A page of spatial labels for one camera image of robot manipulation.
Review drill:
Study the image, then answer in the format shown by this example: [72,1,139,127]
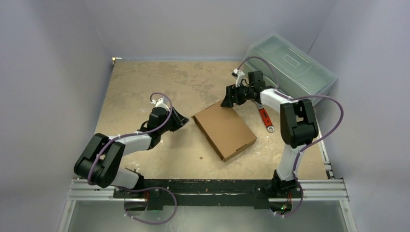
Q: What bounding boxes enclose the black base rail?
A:
[113,179,302,211]

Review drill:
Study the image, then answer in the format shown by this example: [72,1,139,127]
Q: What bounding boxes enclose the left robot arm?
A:
[73,107,189,198]

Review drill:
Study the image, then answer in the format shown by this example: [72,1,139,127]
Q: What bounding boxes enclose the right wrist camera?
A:
[232,69,246,87]

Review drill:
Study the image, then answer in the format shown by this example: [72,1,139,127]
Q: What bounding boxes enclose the brown cardboard box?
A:
[192,101,257,162]

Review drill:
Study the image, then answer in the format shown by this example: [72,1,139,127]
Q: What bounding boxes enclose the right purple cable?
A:
[237,57,345,193]

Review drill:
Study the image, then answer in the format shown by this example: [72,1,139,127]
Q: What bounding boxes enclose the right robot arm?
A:
[220,69,319,197]

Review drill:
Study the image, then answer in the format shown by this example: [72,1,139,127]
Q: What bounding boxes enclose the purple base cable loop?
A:
[123,187,178,225]

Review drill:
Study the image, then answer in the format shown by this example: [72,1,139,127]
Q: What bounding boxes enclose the red handled adjustable wrench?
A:
[254,101,274,133]

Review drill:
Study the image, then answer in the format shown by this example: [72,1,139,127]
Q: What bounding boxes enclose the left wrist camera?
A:
[151,97,169,111]

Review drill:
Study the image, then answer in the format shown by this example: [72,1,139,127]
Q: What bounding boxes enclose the aluminium frame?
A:
[58,179,356,232]

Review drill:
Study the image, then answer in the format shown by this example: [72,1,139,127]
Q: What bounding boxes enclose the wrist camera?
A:
[151,97,169,111]
[232,69,246,87]

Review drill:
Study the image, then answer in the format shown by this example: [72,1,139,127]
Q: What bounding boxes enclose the translucent green plastic toolbox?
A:
[241,32,337,98]

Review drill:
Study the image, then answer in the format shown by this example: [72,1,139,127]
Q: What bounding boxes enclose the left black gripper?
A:
[158,107,188,134]

